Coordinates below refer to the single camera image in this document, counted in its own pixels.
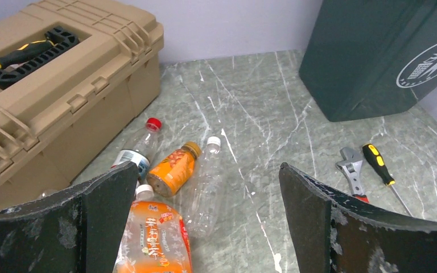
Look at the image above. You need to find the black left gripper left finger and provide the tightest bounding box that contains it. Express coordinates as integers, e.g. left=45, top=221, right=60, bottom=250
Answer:
left=0, top=162, right=138, bottom=272

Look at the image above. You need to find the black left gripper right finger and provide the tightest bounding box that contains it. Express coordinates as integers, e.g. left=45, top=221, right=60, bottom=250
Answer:
left=279, top=163, right=437, bottom=272

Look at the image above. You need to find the large orange label bottle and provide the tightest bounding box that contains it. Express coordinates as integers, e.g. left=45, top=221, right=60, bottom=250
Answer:
left=114, top=184, right=193, bottom=272

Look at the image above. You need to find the red cap clear bottle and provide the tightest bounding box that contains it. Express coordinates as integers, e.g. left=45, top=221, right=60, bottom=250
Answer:
left=112, top=117, right=162, bottom=183

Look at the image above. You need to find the orange juice bottle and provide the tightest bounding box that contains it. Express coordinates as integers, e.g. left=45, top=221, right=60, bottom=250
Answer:
left=147, top=141, right=201, bottom=197

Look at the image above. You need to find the clear white cap bottle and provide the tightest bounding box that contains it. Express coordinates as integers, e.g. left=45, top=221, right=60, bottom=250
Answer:
left=184, top=136, right=224, bottom=238

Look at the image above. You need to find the dark green trash bin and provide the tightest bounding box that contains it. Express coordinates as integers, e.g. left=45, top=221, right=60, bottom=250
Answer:
left=299, top=0, right=437, bottom=122

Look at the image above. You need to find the yellow black screwdriver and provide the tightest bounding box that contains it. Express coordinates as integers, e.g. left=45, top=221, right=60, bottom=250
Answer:
left=362, top=143, right=413, bottom=217

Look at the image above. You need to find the tan plastic toolbox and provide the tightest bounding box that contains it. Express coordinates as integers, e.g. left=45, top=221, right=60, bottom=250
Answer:
left=0, top=1, right=164, bottom=211

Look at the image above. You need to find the red handled adjustable wrench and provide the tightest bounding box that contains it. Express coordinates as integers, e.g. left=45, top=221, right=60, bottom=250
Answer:
left=336, top=147, right=369, bottom=203

